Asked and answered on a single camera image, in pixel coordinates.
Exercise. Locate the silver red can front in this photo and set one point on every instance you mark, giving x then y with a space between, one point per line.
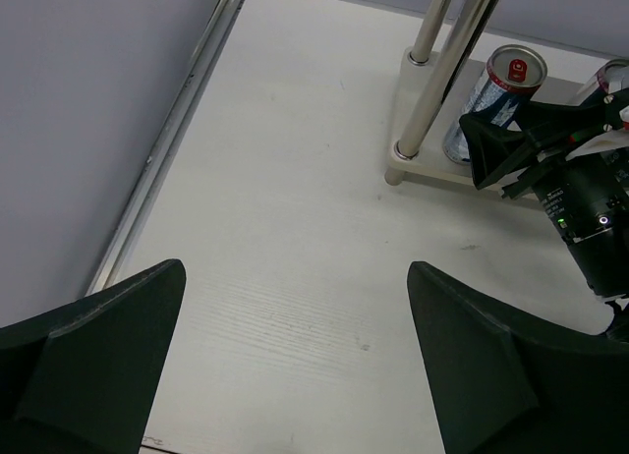
610 78

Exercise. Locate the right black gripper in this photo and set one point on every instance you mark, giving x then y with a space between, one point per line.
548 137

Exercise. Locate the white two-tier shelf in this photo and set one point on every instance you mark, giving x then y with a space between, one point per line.
436 76

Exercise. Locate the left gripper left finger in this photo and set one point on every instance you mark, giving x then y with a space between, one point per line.
82 378

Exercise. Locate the silver red can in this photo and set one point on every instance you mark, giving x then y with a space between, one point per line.
610 78
512 75

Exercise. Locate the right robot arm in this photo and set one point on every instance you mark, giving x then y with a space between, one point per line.
588 208

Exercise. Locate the left metal table rail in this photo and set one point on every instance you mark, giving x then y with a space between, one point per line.
162 154

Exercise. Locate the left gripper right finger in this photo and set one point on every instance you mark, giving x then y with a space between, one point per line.
505 381

